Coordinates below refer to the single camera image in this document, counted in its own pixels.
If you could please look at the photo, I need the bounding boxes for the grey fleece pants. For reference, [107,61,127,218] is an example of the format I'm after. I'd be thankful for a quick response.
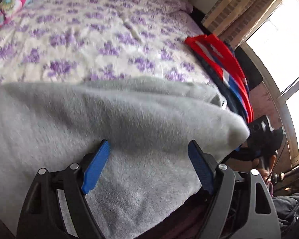
[0,77,250,238]

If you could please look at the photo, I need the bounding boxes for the bright window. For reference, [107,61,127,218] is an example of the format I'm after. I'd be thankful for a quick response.
[247,0,299,149]

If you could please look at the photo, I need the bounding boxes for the purple floral bedspread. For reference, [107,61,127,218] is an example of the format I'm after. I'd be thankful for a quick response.
[0,0,212,85]

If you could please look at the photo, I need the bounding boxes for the person's right hand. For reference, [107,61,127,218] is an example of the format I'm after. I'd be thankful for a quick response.
[252,155,276,184]

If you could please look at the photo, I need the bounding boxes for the brown checked curtain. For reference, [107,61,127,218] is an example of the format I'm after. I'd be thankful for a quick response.
[202,0,282,49]

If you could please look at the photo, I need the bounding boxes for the dark navy garment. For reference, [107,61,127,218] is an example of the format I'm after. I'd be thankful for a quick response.
[195,53,247,123]

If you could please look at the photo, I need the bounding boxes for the red blue white garment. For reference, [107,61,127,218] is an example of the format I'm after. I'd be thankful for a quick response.
[184,34,254,123]

